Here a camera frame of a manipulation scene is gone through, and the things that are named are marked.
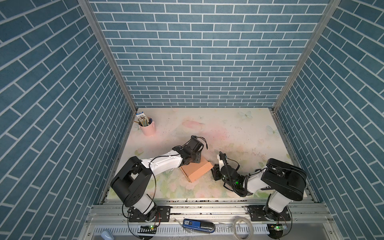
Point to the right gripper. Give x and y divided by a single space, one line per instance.
216 172

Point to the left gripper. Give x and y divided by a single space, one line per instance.
198 156

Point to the pink paper box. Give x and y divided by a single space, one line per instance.
194 171

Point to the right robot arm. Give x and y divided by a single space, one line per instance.
287 182

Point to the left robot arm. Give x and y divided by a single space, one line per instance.
131 182

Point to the pink pen cup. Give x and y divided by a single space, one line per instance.
150 129

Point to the blue handheld device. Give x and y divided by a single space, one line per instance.
200 226

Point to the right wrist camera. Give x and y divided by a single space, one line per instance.
222 160

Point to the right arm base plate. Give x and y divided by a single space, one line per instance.
259 213

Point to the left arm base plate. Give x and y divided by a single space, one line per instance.
158 213

